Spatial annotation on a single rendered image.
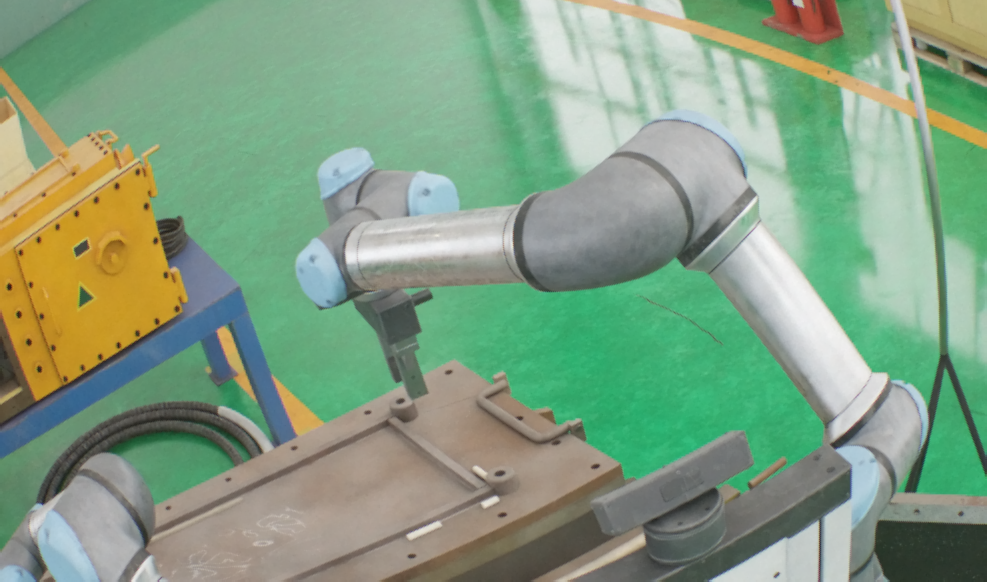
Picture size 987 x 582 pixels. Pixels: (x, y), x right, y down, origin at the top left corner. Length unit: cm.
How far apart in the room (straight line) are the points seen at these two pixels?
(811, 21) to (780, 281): 586
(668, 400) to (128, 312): 181
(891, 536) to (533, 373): 308
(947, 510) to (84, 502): 132
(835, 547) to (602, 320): 394
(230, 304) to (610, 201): 328
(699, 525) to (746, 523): 7
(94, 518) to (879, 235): 435
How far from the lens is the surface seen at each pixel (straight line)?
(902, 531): 208
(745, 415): 450
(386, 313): 191
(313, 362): 543
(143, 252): 449
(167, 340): 462
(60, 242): 437
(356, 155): 189
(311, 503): 216
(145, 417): 544
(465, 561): 200
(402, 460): 220
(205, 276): 484
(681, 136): 155
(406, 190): 181
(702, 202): 152
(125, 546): 132
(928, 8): 689
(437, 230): 160
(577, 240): 147
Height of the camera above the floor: 255
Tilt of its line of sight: 27 degrees down
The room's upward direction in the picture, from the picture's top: 15 degrees counter-clockwise
